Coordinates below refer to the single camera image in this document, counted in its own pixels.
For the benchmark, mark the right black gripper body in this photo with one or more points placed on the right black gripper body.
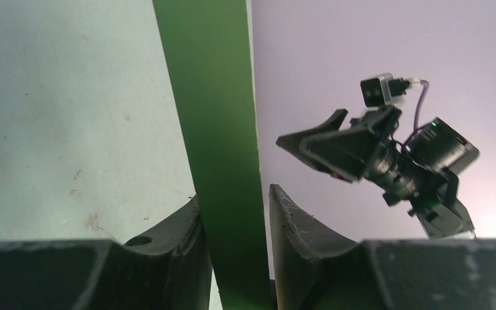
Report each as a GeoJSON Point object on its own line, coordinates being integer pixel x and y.
{"type": "Point", "coordinates": [424, 169]}

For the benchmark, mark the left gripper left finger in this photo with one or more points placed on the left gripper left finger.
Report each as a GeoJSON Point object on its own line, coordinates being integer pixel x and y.
{"type": "Point", "coordinates": [166, 267]}

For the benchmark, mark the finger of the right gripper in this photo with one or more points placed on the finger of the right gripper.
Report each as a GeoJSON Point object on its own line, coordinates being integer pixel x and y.
{"type": "Point", "coordinates": [342, 154]}
{"type": "Point", "coordinates": [334, 121]}

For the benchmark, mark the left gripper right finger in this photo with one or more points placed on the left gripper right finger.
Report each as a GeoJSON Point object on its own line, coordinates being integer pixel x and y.
{"type": "Point", "coordinates": [317, 268]}

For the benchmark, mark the wooden picture frame green edge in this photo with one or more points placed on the wooden picture frame green edge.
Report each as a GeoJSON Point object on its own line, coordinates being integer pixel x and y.
{"type": "Point", "coordinates": [208, 55]}

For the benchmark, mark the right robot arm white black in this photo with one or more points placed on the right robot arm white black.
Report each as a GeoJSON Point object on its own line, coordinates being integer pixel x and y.
{"type": "Point", "coordinates": [439, 222]}

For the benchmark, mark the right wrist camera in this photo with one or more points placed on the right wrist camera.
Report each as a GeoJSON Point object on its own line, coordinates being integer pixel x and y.
{"type": "Point", "coordinates": [383, 90]}

